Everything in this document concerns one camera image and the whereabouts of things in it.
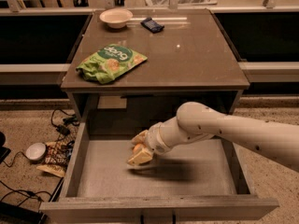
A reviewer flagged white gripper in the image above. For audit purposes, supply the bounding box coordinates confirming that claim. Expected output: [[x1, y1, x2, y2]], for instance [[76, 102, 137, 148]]
[[127, 122, 170, 166]]

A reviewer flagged orange fruit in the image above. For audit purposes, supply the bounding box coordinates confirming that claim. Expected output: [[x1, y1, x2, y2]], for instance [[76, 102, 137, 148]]
[[133, 144, 142, 154]]

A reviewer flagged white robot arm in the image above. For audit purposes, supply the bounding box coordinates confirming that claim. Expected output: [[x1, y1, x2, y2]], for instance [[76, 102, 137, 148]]
[[128, 102, 299, 172]]

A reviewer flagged open grey top drawer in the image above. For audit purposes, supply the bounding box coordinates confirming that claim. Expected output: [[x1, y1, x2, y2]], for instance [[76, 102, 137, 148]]
[[39, 93, 279, 224]]

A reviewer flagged grey cabinet with counter top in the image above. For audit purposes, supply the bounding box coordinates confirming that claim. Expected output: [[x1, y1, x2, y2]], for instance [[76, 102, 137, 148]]
[[62, 8, 249, 115]]

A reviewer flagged white bowl on counter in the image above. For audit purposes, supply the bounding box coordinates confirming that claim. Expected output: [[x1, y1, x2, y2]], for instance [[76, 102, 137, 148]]
[[99, 8, 133, 29]]

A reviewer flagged brown snack bag on floor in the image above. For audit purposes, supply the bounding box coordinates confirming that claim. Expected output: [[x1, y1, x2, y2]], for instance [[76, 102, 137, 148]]
[[36, 140, 75, 177]]

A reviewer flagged green chip bag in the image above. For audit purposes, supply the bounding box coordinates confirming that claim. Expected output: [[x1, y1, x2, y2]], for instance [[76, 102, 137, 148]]
[[76, 44, 148, 85]]

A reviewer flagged white bowl on floor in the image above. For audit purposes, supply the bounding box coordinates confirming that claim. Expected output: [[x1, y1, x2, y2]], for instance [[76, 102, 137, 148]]
[[25, 143, 46, 161]]

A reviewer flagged dark blue snack packet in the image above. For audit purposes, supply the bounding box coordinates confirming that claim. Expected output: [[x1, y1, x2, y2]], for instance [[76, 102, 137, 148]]
[[141, 18, 164, 34]]

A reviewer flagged black bar on floor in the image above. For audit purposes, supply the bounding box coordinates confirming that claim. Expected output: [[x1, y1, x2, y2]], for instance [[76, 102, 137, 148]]
[[0, 202, 46, 224]]

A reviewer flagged black power adapter with cable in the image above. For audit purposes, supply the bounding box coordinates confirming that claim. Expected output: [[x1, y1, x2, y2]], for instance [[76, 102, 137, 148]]
[[50, 109, 79, 141]]

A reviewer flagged black cable on floor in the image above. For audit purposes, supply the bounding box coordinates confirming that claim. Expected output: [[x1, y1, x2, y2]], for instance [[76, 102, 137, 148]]
[[0, 179, 52, 207]]

